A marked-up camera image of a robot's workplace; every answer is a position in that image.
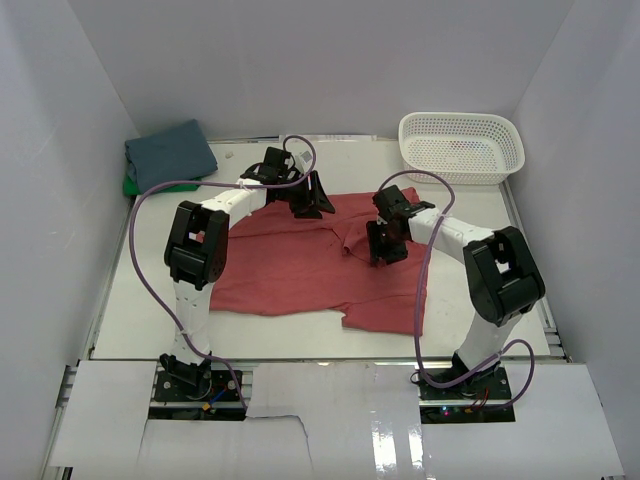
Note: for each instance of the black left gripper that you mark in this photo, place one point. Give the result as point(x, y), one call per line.
point(306, 208)

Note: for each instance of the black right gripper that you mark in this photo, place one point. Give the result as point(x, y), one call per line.
point(377, 251)

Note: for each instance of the red t shirt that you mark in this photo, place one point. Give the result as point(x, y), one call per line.
point(279, 265)

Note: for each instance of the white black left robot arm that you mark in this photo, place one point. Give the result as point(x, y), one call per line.
point(197, 247)

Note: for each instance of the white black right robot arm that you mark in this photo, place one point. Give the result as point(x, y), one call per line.
point(503, 280)

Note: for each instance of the white perforated plastic basket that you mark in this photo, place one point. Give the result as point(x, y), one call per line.
point(462, 148)

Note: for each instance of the folded blue t shirt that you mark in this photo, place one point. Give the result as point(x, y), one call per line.
point(178, 153)

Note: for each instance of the folded green t shirt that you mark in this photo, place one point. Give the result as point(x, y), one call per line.
point(131, 188)

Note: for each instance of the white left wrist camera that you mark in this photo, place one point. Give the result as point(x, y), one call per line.
point(304, 160)

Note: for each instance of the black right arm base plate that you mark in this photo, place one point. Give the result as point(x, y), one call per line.
point(474, 403)

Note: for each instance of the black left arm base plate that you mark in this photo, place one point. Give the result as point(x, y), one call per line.
point(216, 398)

